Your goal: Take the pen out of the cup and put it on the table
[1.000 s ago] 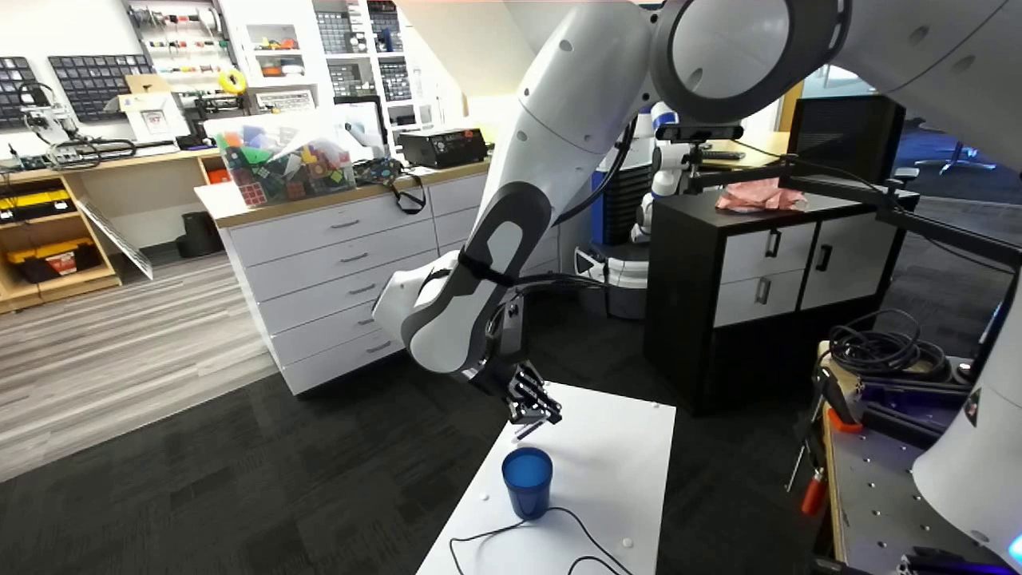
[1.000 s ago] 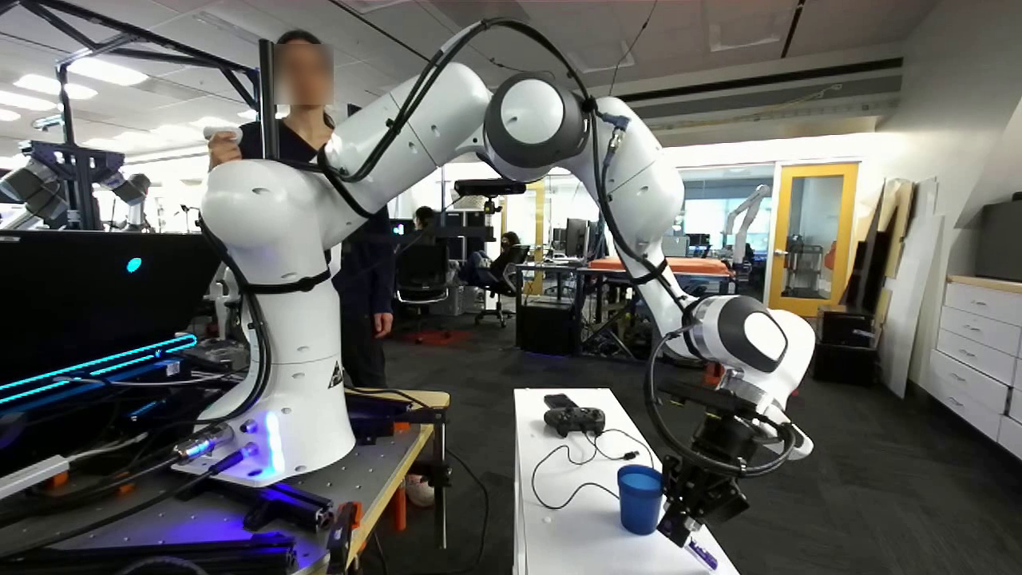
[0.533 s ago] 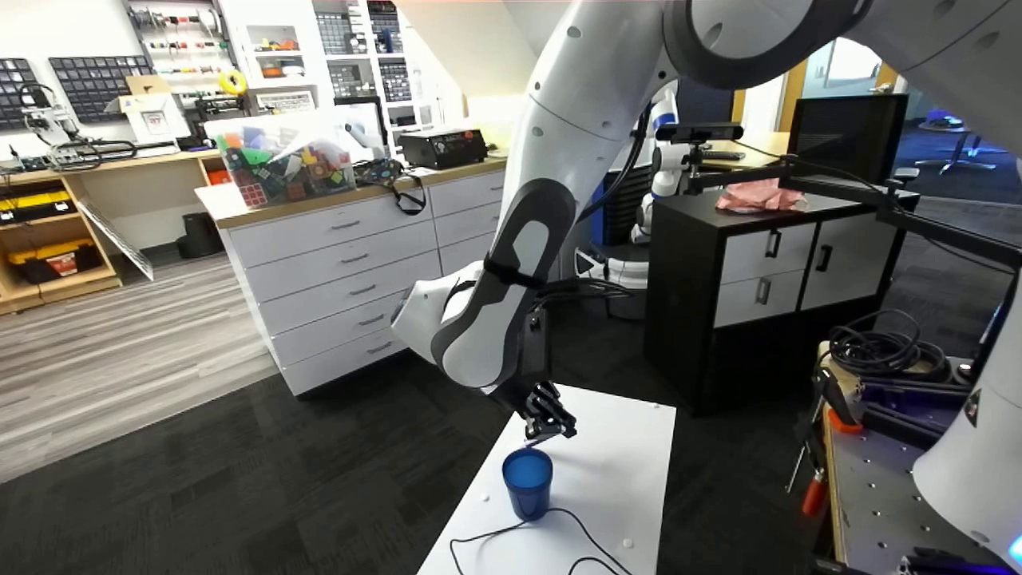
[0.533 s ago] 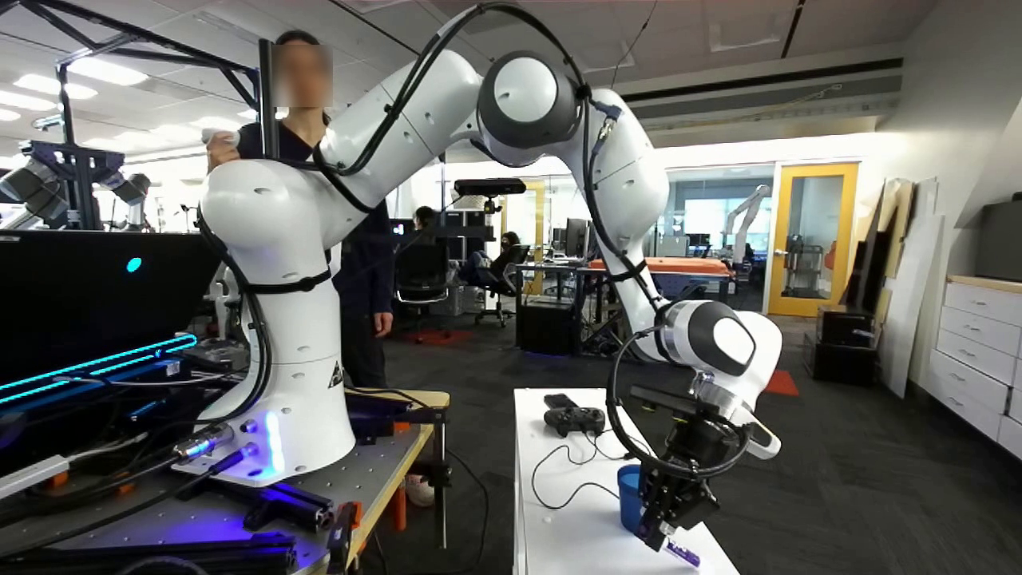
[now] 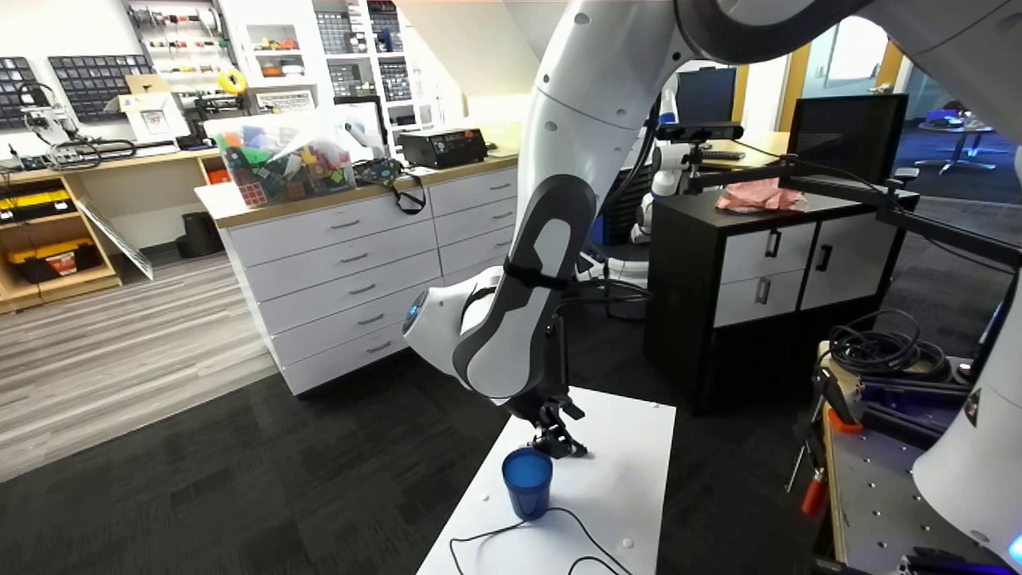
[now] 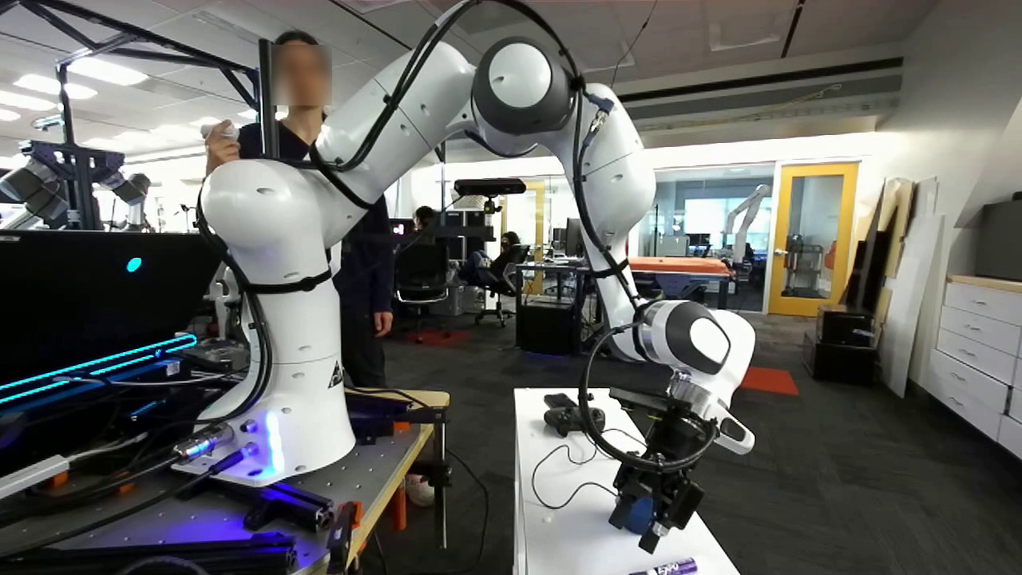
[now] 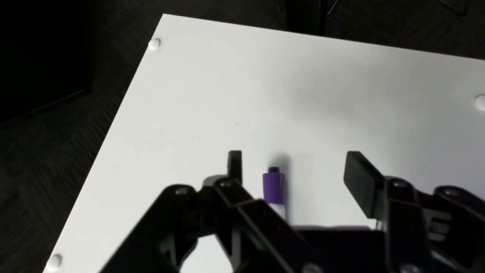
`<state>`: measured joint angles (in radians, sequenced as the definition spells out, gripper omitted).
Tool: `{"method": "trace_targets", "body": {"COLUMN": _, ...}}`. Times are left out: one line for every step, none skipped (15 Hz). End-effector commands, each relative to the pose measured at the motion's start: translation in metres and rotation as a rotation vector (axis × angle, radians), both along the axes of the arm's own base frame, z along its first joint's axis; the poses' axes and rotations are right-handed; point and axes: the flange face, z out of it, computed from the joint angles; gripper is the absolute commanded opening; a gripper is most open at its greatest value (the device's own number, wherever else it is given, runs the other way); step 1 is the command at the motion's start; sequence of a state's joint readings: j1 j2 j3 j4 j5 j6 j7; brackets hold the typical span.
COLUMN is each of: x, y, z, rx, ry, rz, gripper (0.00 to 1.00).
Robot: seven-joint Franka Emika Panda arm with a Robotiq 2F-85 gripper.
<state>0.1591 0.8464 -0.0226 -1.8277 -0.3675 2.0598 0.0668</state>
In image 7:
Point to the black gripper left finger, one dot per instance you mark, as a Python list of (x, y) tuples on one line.
[(161, 227)]

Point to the purple dry erase marker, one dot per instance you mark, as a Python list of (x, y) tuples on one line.
[(273, 183)]

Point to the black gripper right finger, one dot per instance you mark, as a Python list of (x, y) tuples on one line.
[(404, 227)]

